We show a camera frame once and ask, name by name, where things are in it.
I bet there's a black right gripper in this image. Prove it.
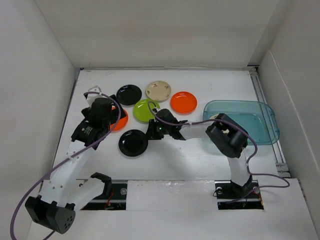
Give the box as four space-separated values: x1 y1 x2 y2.
143 119 171 140

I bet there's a small orange plate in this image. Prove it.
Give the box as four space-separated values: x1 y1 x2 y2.
113 109 129 132

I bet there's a green plate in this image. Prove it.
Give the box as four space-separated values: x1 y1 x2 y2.
133 99 155 123

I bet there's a large orange plate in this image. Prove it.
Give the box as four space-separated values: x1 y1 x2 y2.
170 91 198 115

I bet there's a cream plate with small motifs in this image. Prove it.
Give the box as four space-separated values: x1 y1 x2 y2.
145 80 172 102

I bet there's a cream plate with black brushstroke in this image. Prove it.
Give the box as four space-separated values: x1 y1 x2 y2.
210 113 219 119

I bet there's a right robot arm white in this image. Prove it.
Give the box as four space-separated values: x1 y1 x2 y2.
146 108 252 198

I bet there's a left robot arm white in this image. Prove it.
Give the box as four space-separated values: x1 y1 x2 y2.
25 91 126 234

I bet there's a teal translucent plastic bin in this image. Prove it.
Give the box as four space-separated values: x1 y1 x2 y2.
202 100 280 146

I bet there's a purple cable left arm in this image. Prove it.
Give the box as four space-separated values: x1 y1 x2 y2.
9 91 123 240

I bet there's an aluminium rail at back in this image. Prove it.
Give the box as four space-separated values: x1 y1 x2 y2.
80 65 259 71

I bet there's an aluminium rail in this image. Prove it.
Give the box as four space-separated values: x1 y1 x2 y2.
249 65 291 179
80 65 259 71

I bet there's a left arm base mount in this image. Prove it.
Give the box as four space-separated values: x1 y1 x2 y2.
81 180 128 211

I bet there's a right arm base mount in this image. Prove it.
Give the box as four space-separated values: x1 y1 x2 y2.
212 180 264 210

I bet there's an aluminium rail at right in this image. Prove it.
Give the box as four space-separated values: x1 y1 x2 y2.
249 65 291 179

